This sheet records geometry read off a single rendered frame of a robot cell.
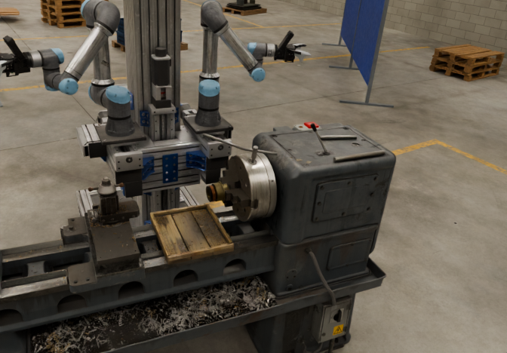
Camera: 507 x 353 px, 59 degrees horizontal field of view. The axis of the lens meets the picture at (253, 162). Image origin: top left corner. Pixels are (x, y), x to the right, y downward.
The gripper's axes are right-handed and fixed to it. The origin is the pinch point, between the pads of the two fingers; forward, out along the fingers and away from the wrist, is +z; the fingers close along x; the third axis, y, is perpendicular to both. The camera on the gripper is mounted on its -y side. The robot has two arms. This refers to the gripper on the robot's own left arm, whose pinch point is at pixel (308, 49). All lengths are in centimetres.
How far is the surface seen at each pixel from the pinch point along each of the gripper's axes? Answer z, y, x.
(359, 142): 19, 25, 59
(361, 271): 28, 91, 85
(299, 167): -17, 21, 88
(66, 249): -116, 58, 101
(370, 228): 27, 61, 82
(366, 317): 49, 150, 71
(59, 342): -116, 86, 128
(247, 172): -39, 26, 86
